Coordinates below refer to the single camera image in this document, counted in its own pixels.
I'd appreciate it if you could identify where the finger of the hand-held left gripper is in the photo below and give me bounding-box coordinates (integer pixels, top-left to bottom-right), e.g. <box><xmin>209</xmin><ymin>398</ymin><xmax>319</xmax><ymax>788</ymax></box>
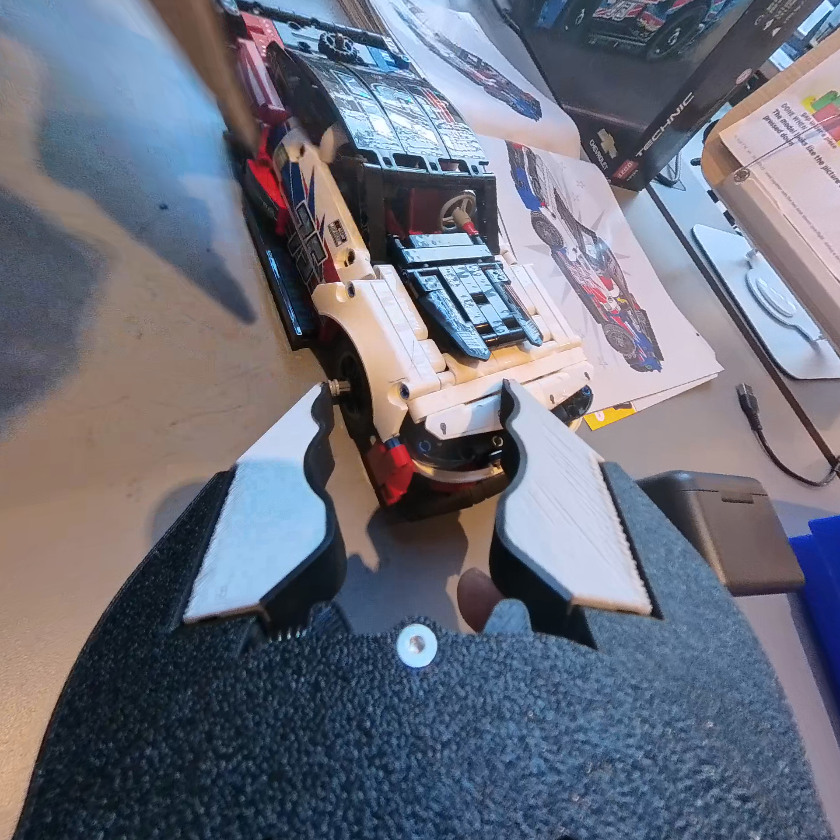
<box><xmin>151</xmin><ymin>0</ymin><xmax>263</xmax><ymax>151</ymax></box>

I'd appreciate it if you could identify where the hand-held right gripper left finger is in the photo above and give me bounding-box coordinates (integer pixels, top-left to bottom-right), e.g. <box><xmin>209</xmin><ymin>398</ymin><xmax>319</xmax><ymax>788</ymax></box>
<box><xmin>182</xmin><ymin>384</ymin><xmax>347</xmax><ymax>631</ymax></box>

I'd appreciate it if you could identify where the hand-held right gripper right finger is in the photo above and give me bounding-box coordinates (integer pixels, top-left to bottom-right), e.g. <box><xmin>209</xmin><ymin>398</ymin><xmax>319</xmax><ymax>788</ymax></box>
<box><xmin>489</xmin><ymin>379</ymin><xmax>654</xmax><ymax>647</ymax></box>

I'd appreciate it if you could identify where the toy brick race car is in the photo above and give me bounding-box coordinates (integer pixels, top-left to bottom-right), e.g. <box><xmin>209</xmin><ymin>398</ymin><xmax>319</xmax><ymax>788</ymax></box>
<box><xmin>223</xmin><ymin>0</ymin><xmax>595</xmax><ymax>522</ymax></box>

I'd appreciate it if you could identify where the grey desk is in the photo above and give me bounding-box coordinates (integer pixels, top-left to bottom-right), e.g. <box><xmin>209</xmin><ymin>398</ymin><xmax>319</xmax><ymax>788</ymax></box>
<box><xmin>0</xmin><ymin>0</ymin><xmax>840</xmax><ymax>802</ymax></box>

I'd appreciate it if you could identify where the person's right hand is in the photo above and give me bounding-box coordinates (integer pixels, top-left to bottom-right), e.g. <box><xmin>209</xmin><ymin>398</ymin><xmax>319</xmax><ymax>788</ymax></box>
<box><xmin>457</xmin><ymin>567</ymin><xmax>506</xmax><ymax>634</ymax></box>

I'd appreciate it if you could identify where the yellow leaflet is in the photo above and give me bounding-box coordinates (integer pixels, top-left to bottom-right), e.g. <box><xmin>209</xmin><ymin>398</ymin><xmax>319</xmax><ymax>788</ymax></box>
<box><xmin>583</xmin><ymin>400</ymin><xmax>637</xmax><ymax>432</ymax></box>

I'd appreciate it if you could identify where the black rounded device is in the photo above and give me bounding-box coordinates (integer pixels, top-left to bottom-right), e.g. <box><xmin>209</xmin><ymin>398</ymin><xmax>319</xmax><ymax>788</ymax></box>
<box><xmin>640</xmin><ymin>469</ymin><xmax>807</xmax><ymax>597</ymax></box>

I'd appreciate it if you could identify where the race car instruction booklet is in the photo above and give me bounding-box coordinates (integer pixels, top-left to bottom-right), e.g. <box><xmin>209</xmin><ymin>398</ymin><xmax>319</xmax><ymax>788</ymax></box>
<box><xmin>354</xmin><ymin>0</ymin><xmax>723</xmax><ymax>411</ymax></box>

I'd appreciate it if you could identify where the blue plastic bin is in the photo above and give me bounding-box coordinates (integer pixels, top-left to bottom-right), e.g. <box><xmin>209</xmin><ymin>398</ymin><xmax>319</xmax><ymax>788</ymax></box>
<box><xmin>787</xmin><ymin>515</ymin><xmax>840</xmax><ymax>664</ymax></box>

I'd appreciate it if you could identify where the toy race car box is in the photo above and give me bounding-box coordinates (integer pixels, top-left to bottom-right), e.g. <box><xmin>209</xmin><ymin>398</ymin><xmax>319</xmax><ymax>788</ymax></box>
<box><xmin>492</xmin><ymin>0</ymin><xmax>821</xmax><ymax>191</ymax></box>

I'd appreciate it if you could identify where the short black plug cable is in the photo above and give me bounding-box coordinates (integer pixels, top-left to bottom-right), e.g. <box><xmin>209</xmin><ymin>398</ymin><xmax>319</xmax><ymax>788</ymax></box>
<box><xmin>736</xmin><ymin>382</ymin><xmax>840</xmax><ymax>488</ymax></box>

